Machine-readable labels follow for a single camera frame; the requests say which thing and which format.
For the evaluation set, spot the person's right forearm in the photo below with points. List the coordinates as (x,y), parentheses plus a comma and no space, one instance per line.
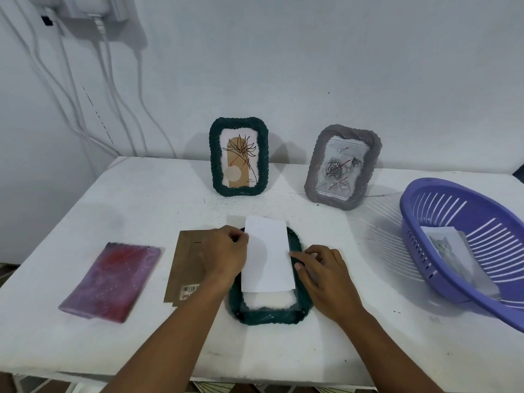
(389,356)

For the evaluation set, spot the person's right hand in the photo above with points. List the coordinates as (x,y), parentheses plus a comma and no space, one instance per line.
(331,282)

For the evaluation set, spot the white paper sheet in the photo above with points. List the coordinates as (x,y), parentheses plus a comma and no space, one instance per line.
(268,257)

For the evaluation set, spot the brown cardboard backing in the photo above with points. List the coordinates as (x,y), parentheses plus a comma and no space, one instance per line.
(186,266)

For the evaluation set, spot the grey cat photo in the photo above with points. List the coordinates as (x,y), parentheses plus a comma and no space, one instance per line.
(462,261)

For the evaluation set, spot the small black plug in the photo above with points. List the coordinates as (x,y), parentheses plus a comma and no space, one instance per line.
(48,21)

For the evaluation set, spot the empty green braided picture frame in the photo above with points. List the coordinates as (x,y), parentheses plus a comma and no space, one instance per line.
(266,317)

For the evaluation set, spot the purple red patterned sheet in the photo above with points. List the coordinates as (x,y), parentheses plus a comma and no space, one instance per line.
(108,282)

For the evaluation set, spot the purple plastic slotted basket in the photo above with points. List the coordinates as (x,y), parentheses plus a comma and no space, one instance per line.
(483,225)

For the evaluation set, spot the white wall power adapter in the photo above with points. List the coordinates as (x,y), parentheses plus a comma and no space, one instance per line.
(92,6)

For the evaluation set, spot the green frame with flower print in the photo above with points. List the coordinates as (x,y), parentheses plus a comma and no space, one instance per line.
(238,159)

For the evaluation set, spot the grey frame with rose print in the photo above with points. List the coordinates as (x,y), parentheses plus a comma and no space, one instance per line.
(342,169)

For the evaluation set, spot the person's left hand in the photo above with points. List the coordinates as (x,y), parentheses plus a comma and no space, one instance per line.
(221,253)

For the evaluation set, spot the person's left fingers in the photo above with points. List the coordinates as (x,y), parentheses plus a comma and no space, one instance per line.
(239,237)

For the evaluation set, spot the person's right thumb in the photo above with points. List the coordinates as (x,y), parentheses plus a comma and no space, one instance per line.
(306,273)

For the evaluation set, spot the person's left forearm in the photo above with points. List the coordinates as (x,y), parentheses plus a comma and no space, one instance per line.
(172,343)

